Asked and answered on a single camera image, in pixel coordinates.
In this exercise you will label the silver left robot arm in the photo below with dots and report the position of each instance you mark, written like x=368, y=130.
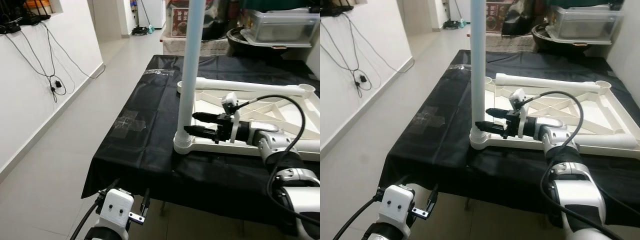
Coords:
x=382, y=234
x=107, y=235

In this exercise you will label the clear square tape patch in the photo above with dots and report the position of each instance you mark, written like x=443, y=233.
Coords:
x=128, y=124
x=425, y=119

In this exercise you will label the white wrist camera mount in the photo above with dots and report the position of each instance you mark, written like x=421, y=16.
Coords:
x=230, y=102
x=396, y=205
x=117, y=207
x=517, y=97

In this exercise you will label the black tablecloth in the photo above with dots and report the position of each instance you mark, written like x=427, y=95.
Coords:
x=430, y=150
x=140, y=150

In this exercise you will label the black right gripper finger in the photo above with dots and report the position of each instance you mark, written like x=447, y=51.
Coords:
x=492, y=128
x=202, y=132
x=206, y=117
x=497, y=113

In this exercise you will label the clear plastic storage box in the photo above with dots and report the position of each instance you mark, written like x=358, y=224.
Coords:
x=280, y=27
x=582, y=25

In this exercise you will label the dark green round lid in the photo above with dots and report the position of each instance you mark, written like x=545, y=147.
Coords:
x=280, y=5
x=585, y=4

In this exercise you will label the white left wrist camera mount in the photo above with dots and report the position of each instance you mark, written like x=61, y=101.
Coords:
x=396, y=205
x=117, y=207

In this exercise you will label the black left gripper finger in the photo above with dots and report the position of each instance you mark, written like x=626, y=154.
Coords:
x=111, y=187
x=146, y=200
x=433, y=197
x=399, y=182

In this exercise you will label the white plastic children table top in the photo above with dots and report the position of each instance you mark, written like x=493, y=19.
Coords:
x=295, y=155
x=600, y=112

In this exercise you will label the beige patterned cloth cover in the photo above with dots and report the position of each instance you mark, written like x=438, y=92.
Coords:
x=172, y=46
x=505, y=44

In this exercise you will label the orange lid storage box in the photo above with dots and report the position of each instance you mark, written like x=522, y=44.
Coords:
x=496, y=17
x=178, y=22

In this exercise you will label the black round basin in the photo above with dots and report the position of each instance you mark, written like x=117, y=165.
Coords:
x=240, y=47
x=542, y=44

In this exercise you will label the black plastic bag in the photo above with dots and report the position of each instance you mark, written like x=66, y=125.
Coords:
x=520, y=20
x=220, y=22

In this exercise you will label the clear tape strip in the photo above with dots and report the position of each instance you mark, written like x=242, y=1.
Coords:
x=155, y=71
x=460, y=67

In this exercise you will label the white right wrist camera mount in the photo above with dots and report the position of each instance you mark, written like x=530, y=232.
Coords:
x=517, y=97
x=230, y=102

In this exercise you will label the black electronic devices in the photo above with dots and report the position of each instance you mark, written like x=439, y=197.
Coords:
x=335, y=7
x=20, y=17

